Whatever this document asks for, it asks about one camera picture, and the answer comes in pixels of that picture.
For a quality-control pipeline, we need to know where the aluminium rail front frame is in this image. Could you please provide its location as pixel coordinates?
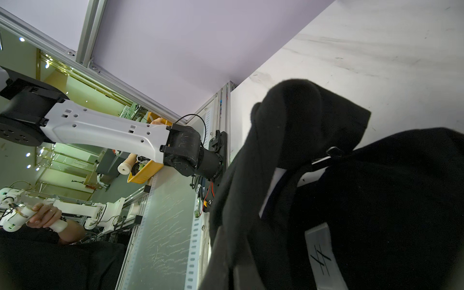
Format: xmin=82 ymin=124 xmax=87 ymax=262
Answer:
xmin=115 ymin=81 xmax=236 ymax=290

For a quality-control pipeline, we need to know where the yellow bin in background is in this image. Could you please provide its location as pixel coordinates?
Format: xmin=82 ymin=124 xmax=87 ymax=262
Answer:
xmin=126 ymin=112 xmax=173 ymax=185

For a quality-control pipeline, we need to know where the operator hand on controller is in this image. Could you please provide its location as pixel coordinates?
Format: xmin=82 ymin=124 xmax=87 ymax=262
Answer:
xmin=27 ymin=203 xmax=62 ymax=228

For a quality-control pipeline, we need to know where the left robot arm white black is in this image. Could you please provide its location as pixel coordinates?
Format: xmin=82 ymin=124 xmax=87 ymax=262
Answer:
xmin=1 ymin=68 xmax=224 ymax=180

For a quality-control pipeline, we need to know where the black cap with white label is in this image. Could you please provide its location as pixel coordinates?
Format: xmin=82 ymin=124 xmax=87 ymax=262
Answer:
xmin=199 ymin=79 xmax=464 ymax=290

